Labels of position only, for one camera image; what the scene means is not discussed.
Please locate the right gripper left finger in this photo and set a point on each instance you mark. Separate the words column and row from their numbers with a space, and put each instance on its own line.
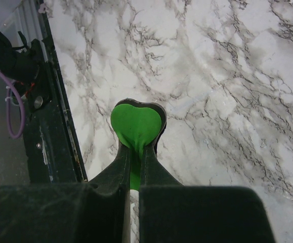
column 95, row 211

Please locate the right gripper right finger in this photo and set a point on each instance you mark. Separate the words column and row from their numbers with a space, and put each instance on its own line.
column 172, row 212

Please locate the green whiteboard eraser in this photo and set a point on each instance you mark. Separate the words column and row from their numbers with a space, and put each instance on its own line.
column 137, row 125

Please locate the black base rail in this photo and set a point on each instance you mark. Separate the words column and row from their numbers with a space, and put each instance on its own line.
column 49, row 136

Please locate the aluminium frame rail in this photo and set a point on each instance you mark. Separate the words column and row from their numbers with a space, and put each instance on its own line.
column 23, row 16

